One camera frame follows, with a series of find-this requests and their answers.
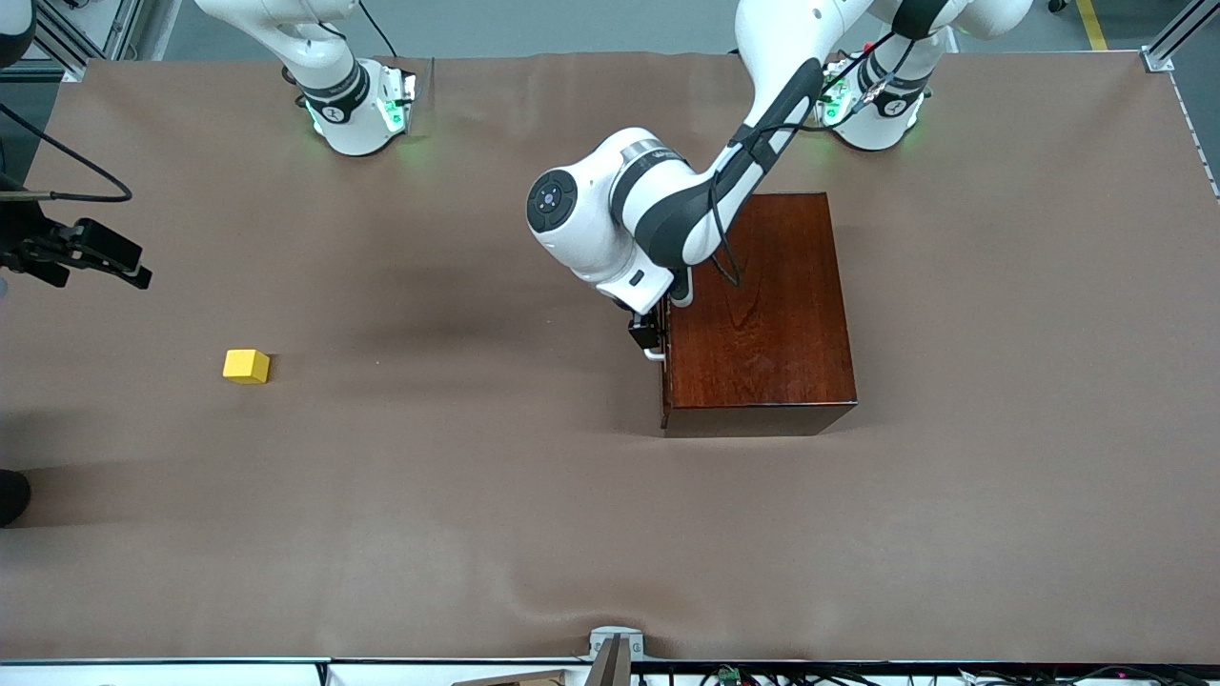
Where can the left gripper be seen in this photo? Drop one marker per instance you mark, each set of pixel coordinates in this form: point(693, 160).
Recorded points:
point(644, 332)

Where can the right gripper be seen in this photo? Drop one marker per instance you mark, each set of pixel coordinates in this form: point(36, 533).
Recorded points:
point(21, 236)

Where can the yellow block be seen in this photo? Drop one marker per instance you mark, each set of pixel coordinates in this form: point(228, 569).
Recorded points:
point(246, 368)

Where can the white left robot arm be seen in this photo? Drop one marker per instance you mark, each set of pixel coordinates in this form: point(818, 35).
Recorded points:
point(591, 229)

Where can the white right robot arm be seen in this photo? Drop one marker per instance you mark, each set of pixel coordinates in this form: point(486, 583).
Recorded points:
point(343, 114)

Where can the dark brown wooden cabinet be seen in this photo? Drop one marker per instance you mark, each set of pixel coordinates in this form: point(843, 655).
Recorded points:
point(772, 343)

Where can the brown table cover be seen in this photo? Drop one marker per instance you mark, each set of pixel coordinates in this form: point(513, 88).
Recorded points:
point(381, 476)

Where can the light wooden board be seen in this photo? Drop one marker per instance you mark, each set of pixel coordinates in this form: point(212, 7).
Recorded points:
point(524, 679)

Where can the aluminium corner profile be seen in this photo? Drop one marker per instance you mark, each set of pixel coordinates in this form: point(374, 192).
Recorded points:
point(1168, 48)

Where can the aluminium frame structure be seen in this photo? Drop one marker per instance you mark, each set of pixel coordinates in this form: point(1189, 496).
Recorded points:
point(122, 24)

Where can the grey metal clamp bracket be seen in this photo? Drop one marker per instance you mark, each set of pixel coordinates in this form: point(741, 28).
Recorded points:
point(615, 643)

